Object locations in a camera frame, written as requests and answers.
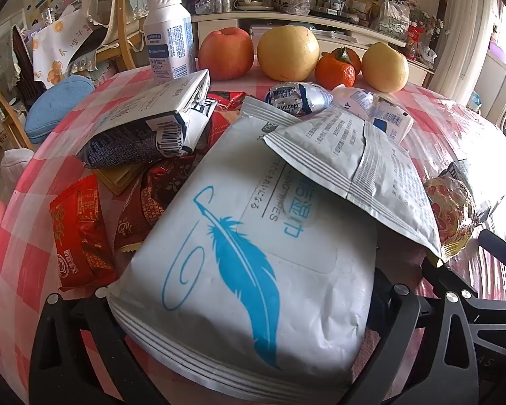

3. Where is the blue cushioned stool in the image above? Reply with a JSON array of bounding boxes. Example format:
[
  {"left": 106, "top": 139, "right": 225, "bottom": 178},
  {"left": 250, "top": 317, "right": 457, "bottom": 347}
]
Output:
[{"left": 24, "top": 76, "right": 96, "bottom": 144}]

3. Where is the blue and white wrapper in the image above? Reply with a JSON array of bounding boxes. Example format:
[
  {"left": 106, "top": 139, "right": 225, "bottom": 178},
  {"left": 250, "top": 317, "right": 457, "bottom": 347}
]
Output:
[{"left": 265, "top": 81, "right": 334, "bottom": 116}]

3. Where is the crinkled plastic bag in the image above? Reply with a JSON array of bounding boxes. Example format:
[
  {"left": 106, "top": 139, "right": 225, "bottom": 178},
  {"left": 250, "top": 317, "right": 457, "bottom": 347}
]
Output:
[{"left": 377, "top": 0, "right": 412, "bottom": 41}]

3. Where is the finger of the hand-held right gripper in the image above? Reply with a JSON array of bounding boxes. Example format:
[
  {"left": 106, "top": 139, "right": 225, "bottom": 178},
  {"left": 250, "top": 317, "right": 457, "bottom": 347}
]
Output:
[
  {"left": 421, "top": 256, "right": 478, "bottom": 301},
  {"left": 478, "top": 229, "right": 506, "bottom": 267}
]

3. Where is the orange-red snack packet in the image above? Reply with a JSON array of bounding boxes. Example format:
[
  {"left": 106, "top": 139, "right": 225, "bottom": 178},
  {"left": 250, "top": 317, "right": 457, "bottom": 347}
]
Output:
[{"left": 49, "top": 174, "right": 119, "bottom": 290}]

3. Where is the small yellow pear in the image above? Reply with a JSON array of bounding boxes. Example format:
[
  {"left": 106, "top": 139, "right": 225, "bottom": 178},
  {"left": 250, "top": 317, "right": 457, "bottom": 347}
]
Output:
[{"left": 361, "top": 42, "right": 410, "bottom": 94}]

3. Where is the white and blue soft packet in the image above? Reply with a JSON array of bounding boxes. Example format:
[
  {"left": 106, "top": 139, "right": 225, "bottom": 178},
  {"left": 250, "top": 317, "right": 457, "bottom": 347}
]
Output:
[{"left": 332, "top": 84, "right": 414, "bottom": 144}]

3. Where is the white cushion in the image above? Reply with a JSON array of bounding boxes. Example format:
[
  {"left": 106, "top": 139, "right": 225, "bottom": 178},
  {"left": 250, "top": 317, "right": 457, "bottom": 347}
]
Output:
[{"left": 0, "top": 147, "right": 35, "bottom": 183}]

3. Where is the wooden chair with lace cover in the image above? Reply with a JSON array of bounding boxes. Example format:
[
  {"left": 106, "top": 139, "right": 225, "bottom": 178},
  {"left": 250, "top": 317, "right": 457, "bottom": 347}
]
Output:
[{"left": 67, "top": 0, "right": 153, "bottom": 73}]

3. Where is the dark wooden chair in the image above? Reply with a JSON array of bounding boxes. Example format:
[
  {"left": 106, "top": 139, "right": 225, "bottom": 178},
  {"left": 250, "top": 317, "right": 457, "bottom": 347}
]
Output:
[{"left": 10, "top": 24, "right": 48, "bottom": 94}]

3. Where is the orange tangerine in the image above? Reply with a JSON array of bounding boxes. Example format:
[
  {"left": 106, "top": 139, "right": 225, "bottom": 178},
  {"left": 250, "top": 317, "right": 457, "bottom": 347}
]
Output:
[{"left": 314, "top": 47, "right": 363, "bottom": 89}]

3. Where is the white printed foil packet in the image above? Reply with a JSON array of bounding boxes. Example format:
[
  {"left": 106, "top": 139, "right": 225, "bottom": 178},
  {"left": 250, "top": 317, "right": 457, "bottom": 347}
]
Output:
[{"left": 263, "top": 107, "right": 443, "bottom": 267}]

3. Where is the white covered air conditioner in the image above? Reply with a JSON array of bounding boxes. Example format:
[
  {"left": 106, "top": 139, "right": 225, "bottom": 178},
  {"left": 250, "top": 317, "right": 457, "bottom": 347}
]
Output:
[{"left": 432, "top": 0, "right": 499, "bottom": 94}]

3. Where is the table with orange print cloth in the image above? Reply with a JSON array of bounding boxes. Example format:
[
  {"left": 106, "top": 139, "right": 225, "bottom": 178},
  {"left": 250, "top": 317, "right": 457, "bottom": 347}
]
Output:
[{"left": 32, "top": 6, "right": 99, "bottom": 89}]

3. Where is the silver foil packet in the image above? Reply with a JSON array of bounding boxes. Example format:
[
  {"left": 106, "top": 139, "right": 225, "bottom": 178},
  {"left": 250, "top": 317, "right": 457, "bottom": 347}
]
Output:
[{"left": 441, "top": 159, "right": 497, "bottom": 220}]

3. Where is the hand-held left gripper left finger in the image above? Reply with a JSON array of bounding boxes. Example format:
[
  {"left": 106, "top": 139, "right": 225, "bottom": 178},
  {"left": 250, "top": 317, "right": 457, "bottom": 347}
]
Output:
[{"left": 29, "top": 288, "right": 178, "bottom": 405}]

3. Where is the red apple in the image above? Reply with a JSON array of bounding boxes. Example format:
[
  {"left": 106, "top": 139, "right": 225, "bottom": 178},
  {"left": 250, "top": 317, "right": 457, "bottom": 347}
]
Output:
[{"left": 199, "top": 27, "right": 255, "bottom": 81}]

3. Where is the gold foil wrapper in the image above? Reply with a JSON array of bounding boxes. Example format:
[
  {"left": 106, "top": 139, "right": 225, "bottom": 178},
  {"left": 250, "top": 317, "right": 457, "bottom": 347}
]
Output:
[{"left": 423, "top": 177, "right": 477, "bottom": 261}]

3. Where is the white packet with blue feather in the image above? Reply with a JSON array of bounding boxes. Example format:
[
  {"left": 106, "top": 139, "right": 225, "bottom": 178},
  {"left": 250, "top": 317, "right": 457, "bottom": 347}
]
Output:
[{"left": 107, "top": 97, "right": 379, "bottom": 400}]

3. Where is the dark red patterned packet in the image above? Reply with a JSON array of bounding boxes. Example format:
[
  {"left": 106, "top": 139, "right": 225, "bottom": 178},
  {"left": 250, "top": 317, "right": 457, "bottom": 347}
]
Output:
[{"left": 114, "top": 156, "right": 200, "bottom": 256}]

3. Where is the pink checked tablecloth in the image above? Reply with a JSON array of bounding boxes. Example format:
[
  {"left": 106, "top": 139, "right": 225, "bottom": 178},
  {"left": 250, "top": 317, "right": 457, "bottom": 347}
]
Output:
[{"left": 0, "top": 65, "right": 506, "bottom": 405}]

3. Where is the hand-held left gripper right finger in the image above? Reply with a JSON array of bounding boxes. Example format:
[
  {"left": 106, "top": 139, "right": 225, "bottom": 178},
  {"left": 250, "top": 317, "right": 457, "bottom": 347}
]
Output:
[{"left": 349, "top": 269, "right": 480, "bottom": 405}]

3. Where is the cream television cabinet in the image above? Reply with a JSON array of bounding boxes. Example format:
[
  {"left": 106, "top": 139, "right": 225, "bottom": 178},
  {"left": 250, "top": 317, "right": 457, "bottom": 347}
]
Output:
[{"left": 191, "top": 6, "right": 436, "bottom": 87}]

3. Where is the white plastic bottle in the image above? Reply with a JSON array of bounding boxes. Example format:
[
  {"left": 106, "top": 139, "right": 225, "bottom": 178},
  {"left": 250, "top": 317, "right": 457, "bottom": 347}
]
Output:
[{"left": 143, "top": 0, "right": 197, "bottom": 85}]

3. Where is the gold plastic tray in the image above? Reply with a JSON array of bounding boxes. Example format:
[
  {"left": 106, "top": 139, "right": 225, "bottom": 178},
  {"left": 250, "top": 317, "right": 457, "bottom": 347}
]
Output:
[{"left": 93, "top": 162, "right": 146, "bottom": 197}]

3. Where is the large yellow pear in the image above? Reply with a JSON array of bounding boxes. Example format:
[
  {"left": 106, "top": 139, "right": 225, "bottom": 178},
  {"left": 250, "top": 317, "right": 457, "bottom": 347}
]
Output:
[{"left": 257, "top": 25, "right": 321, "bottom": 82}]

